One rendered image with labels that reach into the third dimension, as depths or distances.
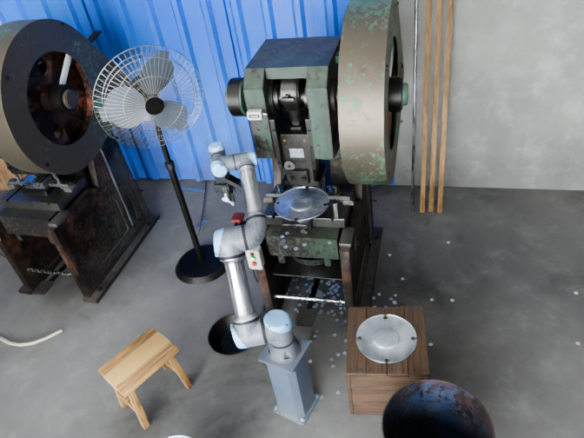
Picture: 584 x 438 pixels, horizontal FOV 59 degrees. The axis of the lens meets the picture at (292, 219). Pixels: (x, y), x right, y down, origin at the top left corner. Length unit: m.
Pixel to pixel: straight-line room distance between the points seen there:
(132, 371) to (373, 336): 1.20
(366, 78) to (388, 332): 1.23
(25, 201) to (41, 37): 1.08
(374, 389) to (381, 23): 1.62
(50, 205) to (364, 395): 2.18
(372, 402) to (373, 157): 1.21
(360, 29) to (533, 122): 1.98
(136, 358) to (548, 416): 2.03
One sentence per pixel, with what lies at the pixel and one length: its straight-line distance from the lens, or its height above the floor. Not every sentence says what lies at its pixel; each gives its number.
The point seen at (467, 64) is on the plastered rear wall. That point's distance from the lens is 3.65.
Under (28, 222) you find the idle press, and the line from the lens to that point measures 3.62.
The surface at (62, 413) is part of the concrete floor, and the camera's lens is 3.28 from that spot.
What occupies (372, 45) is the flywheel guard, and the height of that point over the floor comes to 1.65.
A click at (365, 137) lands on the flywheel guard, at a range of 2.10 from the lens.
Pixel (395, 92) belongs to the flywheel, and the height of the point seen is 1.37.
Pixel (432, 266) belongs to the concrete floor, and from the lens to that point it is 3.45.
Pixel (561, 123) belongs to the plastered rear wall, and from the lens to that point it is 3.92.
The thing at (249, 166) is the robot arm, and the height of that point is 1.15.
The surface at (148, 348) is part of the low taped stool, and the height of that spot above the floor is 0.33.
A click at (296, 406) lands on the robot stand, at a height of 0.13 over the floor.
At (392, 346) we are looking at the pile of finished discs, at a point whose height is 0.36.
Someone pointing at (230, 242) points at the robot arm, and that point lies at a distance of 2.23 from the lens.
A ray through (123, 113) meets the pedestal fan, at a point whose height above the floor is 1.28.
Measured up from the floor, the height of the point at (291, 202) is 0.79.
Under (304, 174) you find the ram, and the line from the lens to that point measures 2.62.
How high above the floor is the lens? 2.41
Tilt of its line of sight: 38 degrees down
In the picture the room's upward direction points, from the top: 10 degrees counter-clockwise
